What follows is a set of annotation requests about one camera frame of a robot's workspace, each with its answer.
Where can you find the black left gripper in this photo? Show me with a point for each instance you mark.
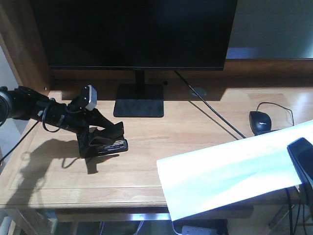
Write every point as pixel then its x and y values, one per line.
pixel 74 120

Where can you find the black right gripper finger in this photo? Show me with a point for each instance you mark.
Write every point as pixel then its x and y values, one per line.
pixel 301 154

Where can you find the grey desk cable grommet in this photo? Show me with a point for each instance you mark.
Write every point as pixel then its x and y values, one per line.
pixel 198 91

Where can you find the wooden desk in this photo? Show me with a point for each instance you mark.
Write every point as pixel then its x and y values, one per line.
pixel 274 64

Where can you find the black computer monitor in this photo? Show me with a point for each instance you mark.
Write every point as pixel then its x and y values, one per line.
pixel 136 35

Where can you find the black computer mouse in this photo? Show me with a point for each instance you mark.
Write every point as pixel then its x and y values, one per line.
pixel 259 122

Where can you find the white power strip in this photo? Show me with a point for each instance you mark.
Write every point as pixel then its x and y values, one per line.
pixel 192 230

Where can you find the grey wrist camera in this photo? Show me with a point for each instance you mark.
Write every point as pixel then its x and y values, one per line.
pixel 88 98

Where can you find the black orange stapler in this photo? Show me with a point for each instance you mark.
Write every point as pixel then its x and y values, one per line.
pixel 96 143

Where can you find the white paper sheet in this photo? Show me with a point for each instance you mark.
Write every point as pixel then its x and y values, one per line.
pixel 220 175

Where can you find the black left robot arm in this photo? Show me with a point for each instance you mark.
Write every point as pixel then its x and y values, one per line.
pixel 24 103

